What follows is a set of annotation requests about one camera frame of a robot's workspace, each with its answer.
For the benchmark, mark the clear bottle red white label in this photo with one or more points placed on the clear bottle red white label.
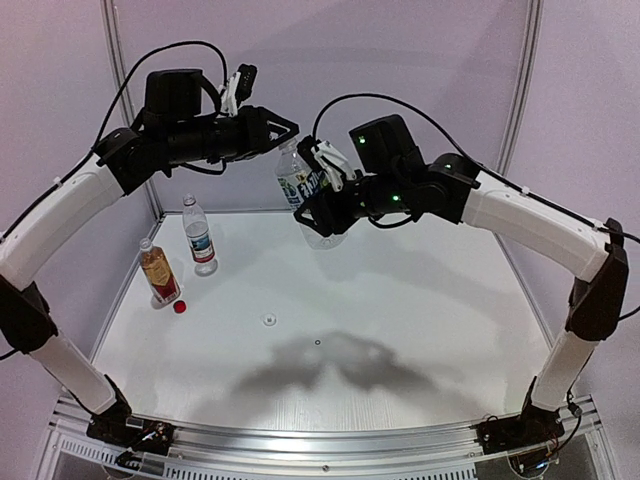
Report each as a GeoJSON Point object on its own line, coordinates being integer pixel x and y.
{"type": "Point", "coordinates": [198, 235]}

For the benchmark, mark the clear bottle blue label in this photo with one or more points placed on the clear bottle blue label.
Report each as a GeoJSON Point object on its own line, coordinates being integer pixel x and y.
{"type": "Point", "coordinates": [298, 183]}

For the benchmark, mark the aluminium front rail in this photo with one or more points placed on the aluminium front rail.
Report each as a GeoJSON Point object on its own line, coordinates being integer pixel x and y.
{"type": "Point", "coordinates": [207, 452]}

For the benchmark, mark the clear white bottle cap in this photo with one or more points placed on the clear white bottle cap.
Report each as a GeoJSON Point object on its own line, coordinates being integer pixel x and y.
{"type": "Point", "coordinates": [269, 319]}

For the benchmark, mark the gold red tea bottle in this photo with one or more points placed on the gold red tea bottle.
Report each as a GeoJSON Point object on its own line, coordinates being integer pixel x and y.
{"type": "Point", "coordinates": [160, 277]}

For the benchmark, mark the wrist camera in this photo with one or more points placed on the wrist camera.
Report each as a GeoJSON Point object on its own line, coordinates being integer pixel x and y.
{"type": "Point", "coordinates": [322, 156]}
{"type": "Point", "coordinates": [237, 89]}

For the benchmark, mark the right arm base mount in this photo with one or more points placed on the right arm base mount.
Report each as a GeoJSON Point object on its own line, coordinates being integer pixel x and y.
{"type": "Point", "coordinates": [532, 426]}

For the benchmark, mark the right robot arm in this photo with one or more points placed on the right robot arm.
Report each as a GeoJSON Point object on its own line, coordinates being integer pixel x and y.
{"type": "Point", "coordinates": [455, 188]}

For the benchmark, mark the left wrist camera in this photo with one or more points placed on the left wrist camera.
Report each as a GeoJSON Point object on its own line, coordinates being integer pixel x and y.
{"type": "Point", "coordinates": [237, 89]}

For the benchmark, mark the right aluminium corner post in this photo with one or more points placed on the right aluminium corner post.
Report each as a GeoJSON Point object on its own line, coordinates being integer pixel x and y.
{"type": "Point", "coordinates": [521, 89]}

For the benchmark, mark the red bottle cap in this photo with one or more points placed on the red bottle cap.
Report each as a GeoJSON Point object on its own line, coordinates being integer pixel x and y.
{"type": "Point", "coordinates": [179, 307]}

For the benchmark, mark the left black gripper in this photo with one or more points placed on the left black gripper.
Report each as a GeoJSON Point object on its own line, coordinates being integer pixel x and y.
{"type": "Point", "coordinates": [257, 131]}

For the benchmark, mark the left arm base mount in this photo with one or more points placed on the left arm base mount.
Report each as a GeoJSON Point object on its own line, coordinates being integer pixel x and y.
{"type": "Point", "coordinates": [120, 427]}

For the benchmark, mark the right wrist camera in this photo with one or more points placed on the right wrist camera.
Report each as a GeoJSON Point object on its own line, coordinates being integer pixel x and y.
{"type": "Point", "coordinates": [322, 156]}

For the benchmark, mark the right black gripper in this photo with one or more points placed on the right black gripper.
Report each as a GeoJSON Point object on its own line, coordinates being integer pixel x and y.
{"type": "Point", "coordinates": [335, 208]}

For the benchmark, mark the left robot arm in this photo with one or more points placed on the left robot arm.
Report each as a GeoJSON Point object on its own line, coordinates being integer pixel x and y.
{"type": "Point", "coordinates": [184, 119]}

